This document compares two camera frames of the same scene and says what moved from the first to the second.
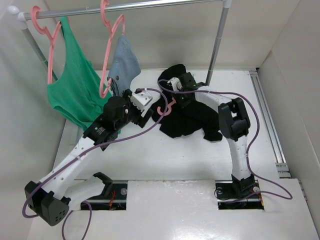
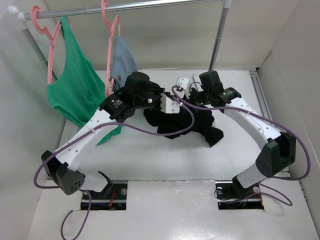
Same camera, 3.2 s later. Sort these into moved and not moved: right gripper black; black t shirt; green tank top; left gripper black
Moved: left gripper black; black t shirt; right gripper black
Not moved: green tank top
